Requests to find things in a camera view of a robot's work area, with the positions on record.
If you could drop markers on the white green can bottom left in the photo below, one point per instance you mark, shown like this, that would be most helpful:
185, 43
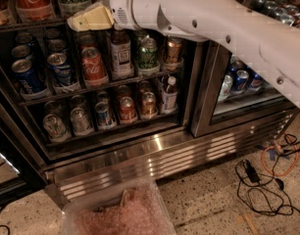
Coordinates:
56, 129

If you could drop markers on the blue white can bottom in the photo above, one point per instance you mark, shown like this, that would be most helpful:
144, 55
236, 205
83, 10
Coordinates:
105, 118

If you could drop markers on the red Coca-Cola can middle shelf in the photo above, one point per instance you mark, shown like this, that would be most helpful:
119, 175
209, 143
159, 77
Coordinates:
93, 67

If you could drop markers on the clear plastic bin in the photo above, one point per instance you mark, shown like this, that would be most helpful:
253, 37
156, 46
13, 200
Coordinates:
107, 198

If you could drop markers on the red can bottom shelf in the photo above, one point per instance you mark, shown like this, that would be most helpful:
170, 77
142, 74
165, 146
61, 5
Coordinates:
127, 110

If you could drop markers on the bronze can bottom shelf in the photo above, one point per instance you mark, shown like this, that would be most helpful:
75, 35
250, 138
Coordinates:
148, 105

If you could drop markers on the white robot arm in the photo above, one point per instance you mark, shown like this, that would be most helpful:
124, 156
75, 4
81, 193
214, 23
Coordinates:
269, 47

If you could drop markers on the brown tea bottle white cap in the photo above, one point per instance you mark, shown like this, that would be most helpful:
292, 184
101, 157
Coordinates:
121, 60

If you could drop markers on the black power adapter with cable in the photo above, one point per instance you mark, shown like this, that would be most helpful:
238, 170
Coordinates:
261, 193

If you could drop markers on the small tea bottle bottom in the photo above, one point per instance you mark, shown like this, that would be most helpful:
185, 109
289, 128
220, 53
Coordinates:
169, 94

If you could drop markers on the blue pepsi can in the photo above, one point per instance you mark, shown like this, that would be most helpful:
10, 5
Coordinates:
64, 76
32, 87

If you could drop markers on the pepsi can fridge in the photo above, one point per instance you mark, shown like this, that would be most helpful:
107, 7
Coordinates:
240, 81
255, 83

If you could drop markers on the silver can right fridge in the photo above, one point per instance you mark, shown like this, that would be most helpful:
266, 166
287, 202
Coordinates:
227, 83

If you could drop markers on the stainless steel fridge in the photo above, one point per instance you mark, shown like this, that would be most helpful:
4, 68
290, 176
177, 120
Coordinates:
158, 146

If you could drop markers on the pink bubble wrap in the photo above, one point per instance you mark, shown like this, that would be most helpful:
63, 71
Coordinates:
138, 213

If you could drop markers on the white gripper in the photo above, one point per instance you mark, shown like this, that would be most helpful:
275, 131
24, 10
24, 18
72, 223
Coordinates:
124, 4

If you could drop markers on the silver can bottom shelf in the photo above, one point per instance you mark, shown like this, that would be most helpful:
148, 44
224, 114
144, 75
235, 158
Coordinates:
81, 122

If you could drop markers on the large red Coca-Cola can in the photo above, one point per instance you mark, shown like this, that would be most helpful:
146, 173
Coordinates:
35, 10

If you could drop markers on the fridge glass door right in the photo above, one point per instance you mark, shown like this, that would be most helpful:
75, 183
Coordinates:
245, 112

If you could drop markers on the front blue Pepsi can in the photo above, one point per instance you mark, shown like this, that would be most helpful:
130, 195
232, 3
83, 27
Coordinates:
32, 87

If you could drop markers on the bronze soda can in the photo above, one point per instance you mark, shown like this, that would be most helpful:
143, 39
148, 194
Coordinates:
172, 53

